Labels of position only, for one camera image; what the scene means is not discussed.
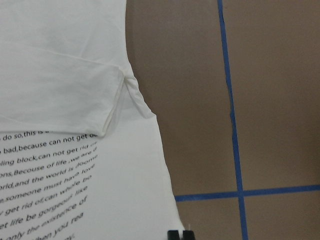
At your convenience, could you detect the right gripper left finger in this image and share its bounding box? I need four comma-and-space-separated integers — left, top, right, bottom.
167, 230, 180, 240

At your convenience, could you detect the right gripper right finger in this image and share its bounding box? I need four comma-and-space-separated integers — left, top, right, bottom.
182, 230, 196, 240

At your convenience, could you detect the white long-sleeve printed shirt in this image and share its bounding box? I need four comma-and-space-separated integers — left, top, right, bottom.
0, 0, 184, 240

